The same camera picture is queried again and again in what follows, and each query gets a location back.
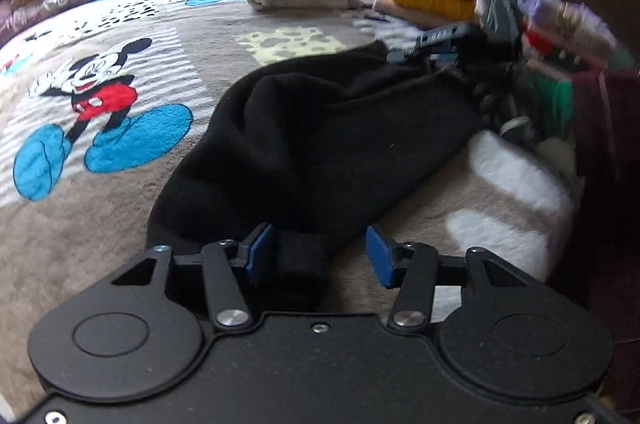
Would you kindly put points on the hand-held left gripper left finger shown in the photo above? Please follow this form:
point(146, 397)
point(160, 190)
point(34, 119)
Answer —
point(259, 254)

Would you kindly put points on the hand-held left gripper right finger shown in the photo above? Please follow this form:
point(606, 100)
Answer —
point(379, 259)

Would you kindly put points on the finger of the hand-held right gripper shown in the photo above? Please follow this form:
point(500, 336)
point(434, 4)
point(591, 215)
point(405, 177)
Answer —
point(447, 34)
point(440, 56)

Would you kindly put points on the black garment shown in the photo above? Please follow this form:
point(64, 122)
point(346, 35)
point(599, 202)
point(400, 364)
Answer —
point(310, 138)

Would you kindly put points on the green garment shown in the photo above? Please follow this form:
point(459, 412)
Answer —
point(556, 101)

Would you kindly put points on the maroon cloth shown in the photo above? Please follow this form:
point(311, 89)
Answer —
point(607, 143)

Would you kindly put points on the cartoon mouse printed blanket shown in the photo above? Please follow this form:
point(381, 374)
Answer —
point(200, 48)

